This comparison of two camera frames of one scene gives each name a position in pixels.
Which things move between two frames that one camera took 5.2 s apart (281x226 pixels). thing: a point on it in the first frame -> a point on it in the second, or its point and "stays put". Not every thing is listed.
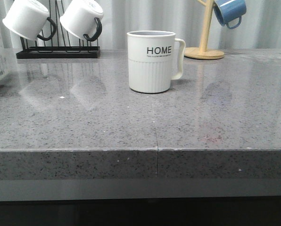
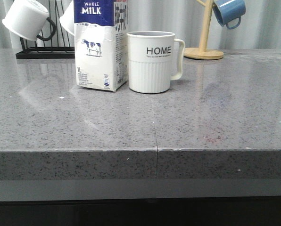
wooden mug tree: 203,52 stays put
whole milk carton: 3,45 -> 101,40
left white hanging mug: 30,20 stays put
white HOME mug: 151,54 stays put
